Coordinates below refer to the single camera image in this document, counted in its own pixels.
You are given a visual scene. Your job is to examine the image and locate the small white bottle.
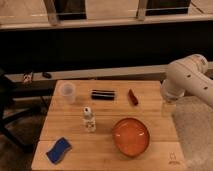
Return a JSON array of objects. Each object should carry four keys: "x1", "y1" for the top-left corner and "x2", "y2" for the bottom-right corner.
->
[{"x1": 83, "y1": 107, "x2": 96, "y2": 132}]

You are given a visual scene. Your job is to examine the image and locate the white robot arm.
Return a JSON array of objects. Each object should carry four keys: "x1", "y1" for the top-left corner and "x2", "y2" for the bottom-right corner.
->
[{"x1": 160, "y1": 54, "x2": 213, "y2": 117}]

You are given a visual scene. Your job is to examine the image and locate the red marker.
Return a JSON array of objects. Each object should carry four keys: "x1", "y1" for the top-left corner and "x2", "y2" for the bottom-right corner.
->
[{"x1": 128, "y1": 89, "x2": 138, "y2": 106}]

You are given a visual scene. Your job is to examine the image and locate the orange bowl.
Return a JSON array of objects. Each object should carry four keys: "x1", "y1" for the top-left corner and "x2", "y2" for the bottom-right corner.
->
[{"x1": 112, "y1": 118, "x2": 150, "y2": 157}]

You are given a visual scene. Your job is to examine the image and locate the black rectangular block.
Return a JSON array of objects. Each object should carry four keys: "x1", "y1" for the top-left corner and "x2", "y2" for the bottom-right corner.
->
[{"x1": 91, "y1": 90, "x2": 115, "y2": 100}]

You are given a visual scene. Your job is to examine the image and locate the clear plastic cup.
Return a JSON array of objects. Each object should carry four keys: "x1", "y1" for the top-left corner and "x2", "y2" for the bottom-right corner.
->
[{"x1": 59, "y1": 83, "x2": 76, "y2": 104}]

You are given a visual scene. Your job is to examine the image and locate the blue sponge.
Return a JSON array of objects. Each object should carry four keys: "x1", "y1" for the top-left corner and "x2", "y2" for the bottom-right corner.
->
[{"x1": 46, "y1": 137, "x2": 72, "y2": 164}]

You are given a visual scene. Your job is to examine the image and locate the small black object on ledge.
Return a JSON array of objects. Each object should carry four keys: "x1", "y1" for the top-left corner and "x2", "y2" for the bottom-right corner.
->
[{"x1": 42, "y1": 72, "x2": 52, "y2": 79}]

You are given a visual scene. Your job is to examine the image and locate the red white object on ledge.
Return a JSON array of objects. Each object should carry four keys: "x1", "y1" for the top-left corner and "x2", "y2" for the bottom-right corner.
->
[{"x1": 22, "y1": 71, "x2": 34, "y2": 84}]

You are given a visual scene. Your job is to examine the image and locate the black office chair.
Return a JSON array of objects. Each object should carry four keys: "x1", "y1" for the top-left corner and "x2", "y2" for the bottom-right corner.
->
[{"x1": 0, "y1": 68, "x2": 48, "y2": 154}]

